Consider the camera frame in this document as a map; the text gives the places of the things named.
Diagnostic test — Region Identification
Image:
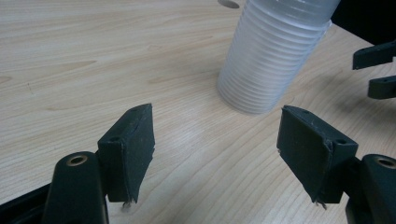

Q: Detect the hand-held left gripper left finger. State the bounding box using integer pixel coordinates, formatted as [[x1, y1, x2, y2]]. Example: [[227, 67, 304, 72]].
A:
[[97, 103, 156, 204]]

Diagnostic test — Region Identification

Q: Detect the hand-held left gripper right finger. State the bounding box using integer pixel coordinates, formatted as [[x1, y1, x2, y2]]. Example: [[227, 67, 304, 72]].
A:
[[276, 105, 359, 206]]

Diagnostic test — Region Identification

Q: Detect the round grey table grommet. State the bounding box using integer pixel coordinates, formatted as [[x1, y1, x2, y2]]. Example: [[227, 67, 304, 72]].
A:
[[217, 0, 241, 9]]

